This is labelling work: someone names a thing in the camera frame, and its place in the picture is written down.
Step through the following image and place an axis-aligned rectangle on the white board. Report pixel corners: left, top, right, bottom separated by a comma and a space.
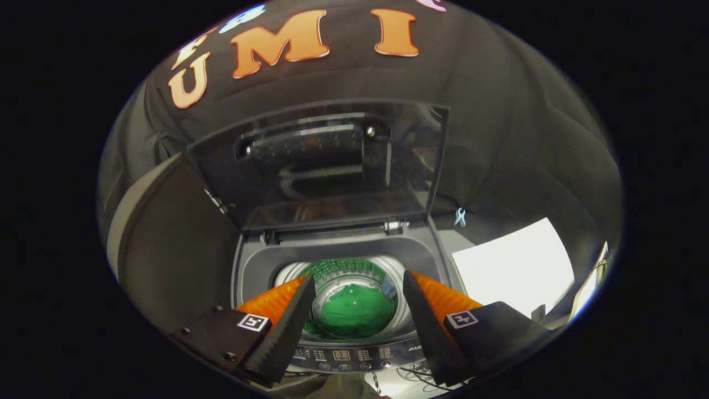
451, 217, 576, 320

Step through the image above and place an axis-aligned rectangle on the green polo shirt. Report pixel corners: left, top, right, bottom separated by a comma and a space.
314, 282, 397, 340

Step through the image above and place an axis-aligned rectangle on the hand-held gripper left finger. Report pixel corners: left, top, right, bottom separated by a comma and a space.
169, 274, 316, 387

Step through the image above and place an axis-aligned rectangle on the white shelf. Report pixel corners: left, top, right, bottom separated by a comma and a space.
569, 241, 611, 323

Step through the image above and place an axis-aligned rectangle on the black cable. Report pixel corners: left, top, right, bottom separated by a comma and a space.
398, 363, 445, 392

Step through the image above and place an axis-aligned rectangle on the dark washing machine lid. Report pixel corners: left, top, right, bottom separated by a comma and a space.
186, 100, 450, 233

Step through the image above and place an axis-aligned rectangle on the grey washing machine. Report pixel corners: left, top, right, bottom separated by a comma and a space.
232, 219, 460, 375

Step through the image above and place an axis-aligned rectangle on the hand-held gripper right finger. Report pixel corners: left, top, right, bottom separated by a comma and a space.
403, 270, 554, 387

